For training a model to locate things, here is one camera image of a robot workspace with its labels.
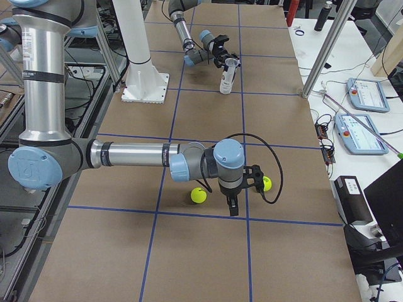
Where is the yellow tennis ball with logo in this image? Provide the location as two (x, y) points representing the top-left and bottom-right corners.
(263, 176), (273, 192)

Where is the wooden plank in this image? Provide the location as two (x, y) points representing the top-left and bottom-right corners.
(371, 0), (403, 77)

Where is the clear tennis ball can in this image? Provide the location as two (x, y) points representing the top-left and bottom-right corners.
(220, 58), (239, 94)

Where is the black box with label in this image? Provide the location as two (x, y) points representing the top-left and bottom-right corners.
(332, 176), (373, 225)

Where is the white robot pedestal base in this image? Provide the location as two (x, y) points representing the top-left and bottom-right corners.
(113, 0), (169, 104)

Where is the orange circuit board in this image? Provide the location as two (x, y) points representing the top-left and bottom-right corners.
(315, 123), (328, 140)

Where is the teach pendant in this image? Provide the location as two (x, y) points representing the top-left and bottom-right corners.
(346, 78), (390, 113)
(335, 113), (389, 155)

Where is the black water bottle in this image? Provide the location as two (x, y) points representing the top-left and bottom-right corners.
(314, 1), (332, 31)

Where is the black monitor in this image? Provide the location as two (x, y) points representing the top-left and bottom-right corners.
(364, 160), (402, 246)

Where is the yellow tennis ball plain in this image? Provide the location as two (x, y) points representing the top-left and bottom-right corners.
(190, 187), (207, 204)

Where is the thin metal rod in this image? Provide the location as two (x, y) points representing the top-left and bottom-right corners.
(320, 90), (403, 160)

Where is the aluminium frame post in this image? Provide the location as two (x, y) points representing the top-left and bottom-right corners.
(301, 0), (357, 99)

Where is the lower teach pendant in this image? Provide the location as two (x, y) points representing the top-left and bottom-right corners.
(335, 113), (389, 155)

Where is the upper teach pendant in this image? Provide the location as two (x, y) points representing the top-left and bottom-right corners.
(346, 78), (390, 113)

